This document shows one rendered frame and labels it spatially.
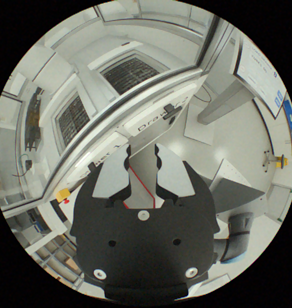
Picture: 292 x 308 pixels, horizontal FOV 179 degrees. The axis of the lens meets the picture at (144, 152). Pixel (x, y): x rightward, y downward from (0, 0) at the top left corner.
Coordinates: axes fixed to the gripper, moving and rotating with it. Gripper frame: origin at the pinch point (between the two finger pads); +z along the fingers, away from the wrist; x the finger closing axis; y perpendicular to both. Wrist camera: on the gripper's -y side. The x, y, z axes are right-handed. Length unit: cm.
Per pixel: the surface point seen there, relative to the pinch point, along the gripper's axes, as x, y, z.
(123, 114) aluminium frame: -4.2, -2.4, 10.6
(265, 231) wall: 283, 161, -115
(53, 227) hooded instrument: -76, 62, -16
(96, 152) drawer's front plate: -14.1, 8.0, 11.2
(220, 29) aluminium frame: 16.5, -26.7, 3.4
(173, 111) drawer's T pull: 9.1, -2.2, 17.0
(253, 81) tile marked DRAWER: 55, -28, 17
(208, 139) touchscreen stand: 88, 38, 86
